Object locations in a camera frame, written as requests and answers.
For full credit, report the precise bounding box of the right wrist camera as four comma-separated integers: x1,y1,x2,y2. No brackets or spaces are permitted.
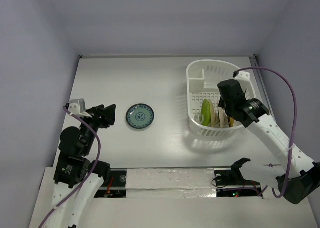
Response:
233,70,251,82

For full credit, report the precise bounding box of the yellow brown-rimmed plate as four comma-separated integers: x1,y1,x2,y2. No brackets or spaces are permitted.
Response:
227,116,235,128

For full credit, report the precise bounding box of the beige plate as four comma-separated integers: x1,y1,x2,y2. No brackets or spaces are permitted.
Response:
209,100,216,128

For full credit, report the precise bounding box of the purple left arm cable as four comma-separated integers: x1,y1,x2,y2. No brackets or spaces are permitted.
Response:
38,106,103,228

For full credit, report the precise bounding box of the lime green plate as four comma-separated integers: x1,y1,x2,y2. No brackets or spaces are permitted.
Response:
201,99,213,127

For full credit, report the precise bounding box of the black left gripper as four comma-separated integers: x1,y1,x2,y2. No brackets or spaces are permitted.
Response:
80,102,116,154

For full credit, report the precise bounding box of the white plastic dish rack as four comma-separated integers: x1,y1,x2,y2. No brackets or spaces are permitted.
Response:
186,59,244,138

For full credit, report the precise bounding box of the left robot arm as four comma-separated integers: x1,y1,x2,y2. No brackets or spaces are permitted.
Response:
44,99,116,228

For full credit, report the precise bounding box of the cream white plate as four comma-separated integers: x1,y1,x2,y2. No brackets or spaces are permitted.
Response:
218,107,229,128

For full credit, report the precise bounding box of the silver foil covered bar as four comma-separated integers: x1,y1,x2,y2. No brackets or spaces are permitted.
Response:
125,168,217,199

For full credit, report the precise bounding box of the aluminium rail right edge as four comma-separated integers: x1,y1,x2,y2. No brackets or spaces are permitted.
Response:
249,55,275,118

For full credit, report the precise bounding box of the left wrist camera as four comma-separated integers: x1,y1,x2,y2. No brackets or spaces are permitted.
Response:
67,98,86,116

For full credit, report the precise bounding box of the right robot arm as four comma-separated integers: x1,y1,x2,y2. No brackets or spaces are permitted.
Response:
217,79,320,205

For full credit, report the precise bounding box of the teal patterned plate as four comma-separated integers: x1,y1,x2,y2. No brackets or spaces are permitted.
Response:
125,103,155,130

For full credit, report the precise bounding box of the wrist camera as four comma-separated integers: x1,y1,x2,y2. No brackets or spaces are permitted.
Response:
233,70,251,82
67,98,86,116

